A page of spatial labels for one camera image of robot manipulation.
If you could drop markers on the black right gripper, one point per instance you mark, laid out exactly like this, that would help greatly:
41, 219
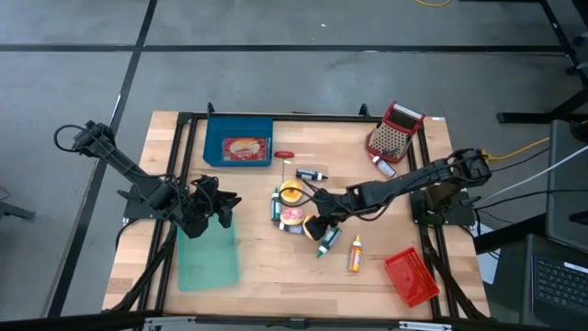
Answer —
337, 204

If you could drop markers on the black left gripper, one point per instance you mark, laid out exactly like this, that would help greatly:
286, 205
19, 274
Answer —
202, 207

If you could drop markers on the green paint bottle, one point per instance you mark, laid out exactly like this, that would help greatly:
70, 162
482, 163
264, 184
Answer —
275, 207
331, 238

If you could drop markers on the purple paint bottle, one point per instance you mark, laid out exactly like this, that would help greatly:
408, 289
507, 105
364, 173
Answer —
291, 228

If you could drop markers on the yellow plush donut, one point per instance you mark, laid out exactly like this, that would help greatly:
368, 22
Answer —
291, 192

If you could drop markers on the black paint bottle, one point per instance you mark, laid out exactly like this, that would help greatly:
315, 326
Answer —
308, 174

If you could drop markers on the red snack packet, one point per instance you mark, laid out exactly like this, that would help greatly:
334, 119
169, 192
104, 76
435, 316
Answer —
245, 149

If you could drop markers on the pink paint bottle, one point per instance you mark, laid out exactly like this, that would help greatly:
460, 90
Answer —
383, 167

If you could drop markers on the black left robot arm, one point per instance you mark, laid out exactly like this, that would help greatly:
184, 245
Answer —
115, 158

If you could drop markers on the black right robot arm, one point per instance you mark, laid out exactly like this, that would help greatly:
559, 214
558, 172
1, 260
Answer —
404, 184

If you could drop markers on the teal translucent plastic bin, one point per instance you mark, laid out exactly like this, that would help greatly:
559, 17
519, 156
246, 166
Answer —
209, 262

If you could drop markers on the blue plastic bin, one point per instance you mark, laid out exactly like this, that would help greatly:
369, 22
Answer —
213, 142

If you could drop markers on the red plastic mesh basket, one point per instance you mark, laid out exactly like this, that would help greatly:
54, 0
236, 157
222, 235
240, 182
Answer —
411, 278

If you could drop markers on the red metal box grater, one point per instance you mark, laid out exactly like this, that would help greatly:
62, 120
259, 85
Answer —
390, 138

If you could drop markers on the white paper sheet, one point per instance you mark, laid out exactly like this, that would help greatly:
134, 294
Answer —
488, 269

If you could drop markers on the dark desk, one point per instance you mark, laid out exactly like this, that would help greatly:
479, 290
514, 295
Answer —
514, 276

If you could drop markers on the grey stand leg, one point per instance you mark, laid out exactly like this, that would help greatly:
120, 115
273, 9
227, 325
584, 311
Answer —
16, 211

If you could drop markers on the black stand base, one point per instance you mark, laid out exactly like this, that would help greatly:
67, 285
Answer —
528, 117

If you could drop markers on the black laptop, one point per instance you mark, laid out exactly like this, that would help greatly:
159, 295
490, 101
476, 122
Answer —
560, 285

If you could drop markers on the grey cabinet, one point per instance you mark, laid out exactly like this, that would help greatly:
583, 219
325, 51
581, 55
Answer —
567, 184

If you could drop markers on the black aluminium table frame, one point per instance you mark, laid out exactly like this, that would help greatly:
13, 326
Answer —
321, 117

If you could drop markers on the silver aluminium bracket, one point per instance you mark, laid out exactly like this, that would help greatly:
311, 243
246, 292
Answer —
170, 323
425, 326

